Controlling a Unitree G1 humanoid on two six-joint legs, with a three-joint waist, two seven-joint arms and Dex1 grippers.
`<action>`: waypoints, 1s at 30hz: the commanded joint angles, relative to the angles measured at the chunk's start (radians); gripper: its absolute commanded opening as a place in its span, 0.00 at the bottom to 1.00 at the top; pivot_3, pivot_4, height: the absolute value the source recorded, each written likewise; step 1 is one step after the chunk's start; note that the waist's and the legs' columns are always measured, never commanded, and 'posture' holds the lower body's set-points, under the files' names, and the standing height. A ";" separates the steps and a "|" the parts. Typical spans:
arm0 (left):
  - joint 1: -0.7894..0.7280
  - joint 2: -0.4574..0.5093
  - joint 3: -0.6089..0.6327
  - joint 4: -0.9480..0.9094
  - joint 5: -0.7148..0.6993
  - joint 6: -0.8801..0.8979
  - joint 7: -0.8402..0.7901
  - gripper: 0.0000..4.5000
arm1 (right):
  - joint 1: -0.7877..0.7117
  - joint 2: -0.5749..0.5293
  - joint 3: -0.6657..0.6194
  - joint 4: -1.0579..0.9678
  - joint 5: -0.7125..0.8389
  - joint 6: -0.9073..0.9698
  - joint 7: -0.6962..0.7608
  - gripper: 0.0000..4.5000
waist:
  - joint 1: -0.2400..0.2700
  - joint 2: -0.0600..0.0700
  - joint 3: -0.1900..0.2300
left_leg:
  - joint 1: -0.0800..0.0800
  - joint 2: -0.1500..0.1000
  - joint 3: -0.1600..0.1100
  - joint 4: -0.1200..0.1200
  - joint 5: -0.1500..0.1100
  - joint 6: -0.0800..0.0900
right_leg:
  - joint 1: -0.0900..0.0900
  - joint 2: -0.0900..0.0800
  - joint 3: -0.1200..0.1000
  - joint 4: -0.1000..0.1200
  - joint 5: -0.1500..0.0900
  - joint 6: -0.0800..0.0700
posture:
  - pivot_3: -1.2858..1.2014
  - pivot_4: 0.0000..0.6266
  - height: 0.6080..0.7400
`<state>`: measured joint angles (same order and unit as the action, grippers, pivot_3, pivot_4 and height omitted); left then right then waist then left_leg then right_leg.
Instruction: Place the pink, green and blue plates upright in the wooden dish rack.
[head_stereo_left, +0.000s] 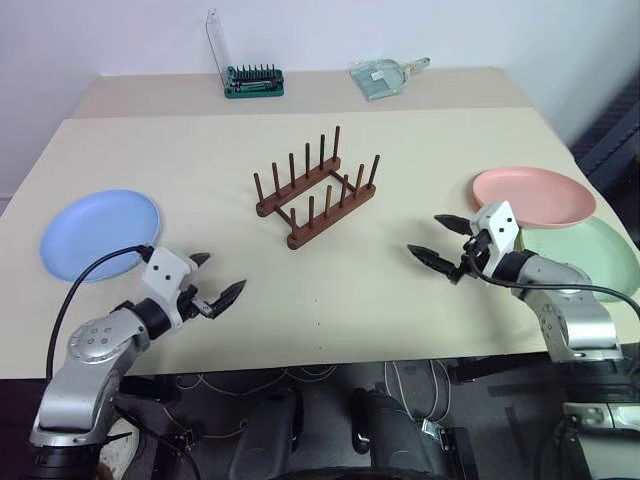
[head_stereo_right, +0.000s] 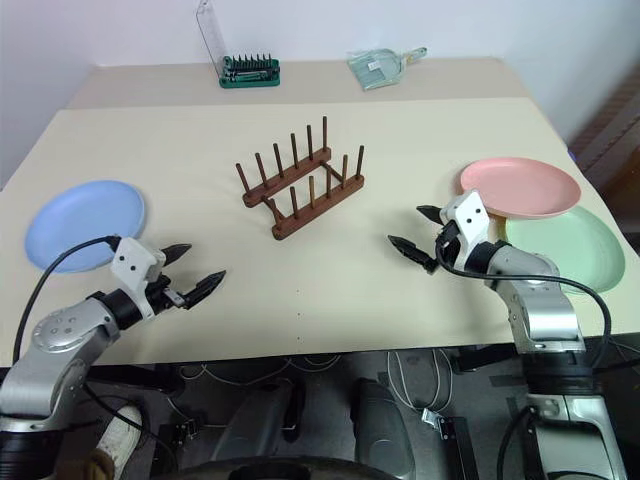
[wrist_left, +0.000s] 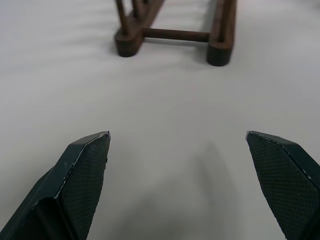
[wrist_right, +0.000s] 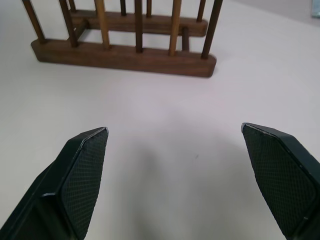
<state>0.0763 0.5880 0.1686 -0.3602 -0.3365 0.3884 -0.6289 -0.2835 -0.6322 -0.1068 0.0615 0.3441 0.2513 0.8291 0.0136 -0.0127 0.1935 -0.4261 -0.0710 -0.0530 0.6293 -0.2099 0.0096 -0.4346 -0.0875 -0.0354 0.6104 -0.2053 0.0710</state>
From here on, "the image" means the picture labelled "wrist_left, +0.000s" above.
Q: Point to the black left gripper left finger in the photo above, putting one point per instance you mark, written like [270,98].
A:
[67,190]

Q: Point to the dark brown wooden rack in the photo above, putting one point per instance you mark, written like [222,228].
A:
[175,30]

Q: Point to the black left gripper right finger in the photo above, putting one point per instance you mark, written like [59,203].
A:
[287,185]

